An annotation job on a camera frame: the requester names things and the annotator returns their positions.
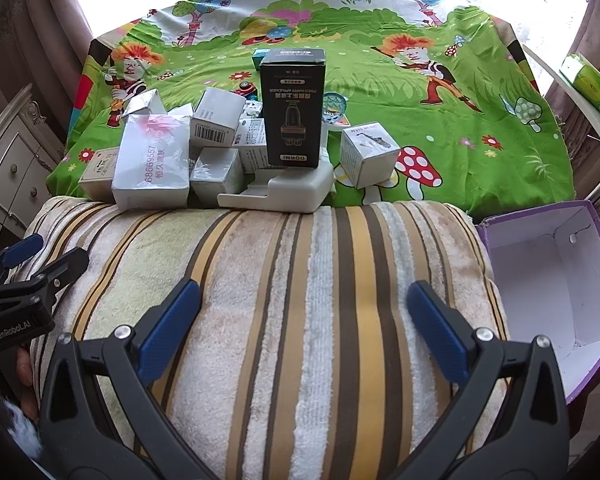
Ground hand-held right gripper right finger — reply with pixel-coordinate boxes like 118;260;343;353
405;280;572;480

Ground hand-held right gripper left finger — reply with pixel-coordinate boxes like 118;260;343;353
39;279;203;480

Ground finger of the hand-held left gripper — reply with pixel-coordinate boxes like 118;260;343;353
10;247;90;307
0;234;45;286

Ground small beige box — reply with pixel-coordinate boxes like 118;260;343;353
77;147;123;201

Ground purple cardboard box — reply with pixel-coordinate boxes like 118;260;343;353
476;200;600;406

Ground white box pink print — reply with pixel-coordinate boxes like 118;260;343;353
111;112;191;211

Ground plain white box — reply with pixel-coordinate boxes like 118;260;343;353
189;146;244;206

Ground white plastic tray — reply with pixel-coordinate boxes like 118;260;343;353
216;147;336;215

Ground silver box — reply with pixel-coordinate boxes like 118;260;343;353
121;88;168;123

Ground white cube box saxophone print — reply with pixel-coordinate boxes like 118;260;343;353
340;121;401;190

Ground long white box blue logo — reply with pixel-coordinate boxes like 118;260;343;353
234;117;270;175

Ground white grey box with barcode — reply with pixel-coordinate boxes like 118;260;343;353
189;86;247;148

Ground red toy car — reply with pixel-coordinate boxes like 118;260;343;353
230;80;256;103

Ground tall black box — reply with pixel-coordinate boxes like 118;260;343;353
259;50;328;168

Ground person's left hand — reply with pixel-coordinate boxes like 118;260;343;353
15;347;41;421

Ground white carved dresser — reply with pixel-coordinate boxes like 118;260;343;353
0;82;66;256

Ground fluffy grey white clothing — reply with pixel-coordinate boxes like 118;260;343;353
0;395;43;461

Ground striped plush blanket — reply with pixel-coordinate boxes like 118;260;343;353
10;195;511;480

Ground plain brown curtain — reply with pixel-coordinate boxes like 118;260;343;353
0;0;96;126

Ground green cartoon printed bed sheet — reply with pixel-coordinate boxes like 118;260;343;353
47;0;578;221

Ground white round table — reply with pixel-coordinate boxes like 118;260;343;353
522;42;600;161

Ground green tissue pack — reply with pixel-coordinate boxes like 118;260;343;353
559;52;600;111

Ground patterned brown curtain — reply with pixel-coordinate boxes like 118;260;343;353
545;0;600;201

